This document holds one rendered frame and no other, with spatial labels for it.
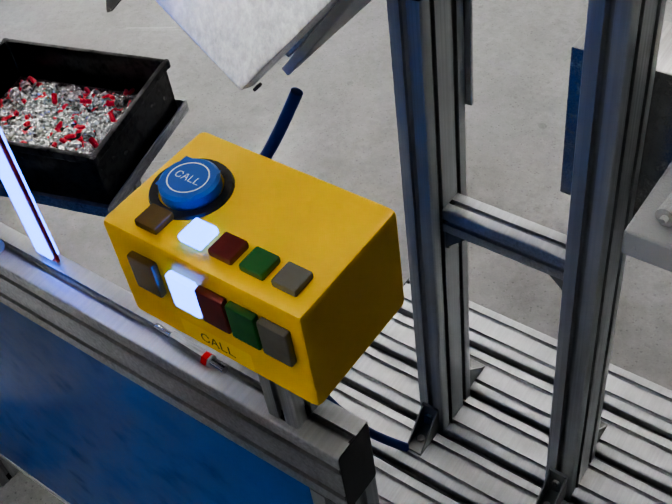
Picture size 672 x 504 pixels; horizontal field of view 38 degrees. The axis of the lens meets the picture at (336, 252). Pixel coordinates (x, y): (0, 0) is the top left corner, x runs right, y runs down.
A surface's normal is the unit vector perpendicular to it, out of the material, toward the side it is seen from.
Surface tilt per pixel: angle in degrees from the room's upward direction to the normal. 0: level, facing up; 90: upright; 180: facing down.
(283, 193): 0
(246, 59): 55
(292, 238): 0
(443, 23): 90
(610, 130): 90
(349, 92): 0
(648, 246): 90
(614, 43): 90
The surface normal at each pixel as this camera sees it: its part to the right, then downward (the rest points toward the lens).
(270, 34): -0.07, 0.22
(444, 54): 0.81, 0.37
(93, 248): -0.11, -0.68
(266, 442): -0.58, 0.64
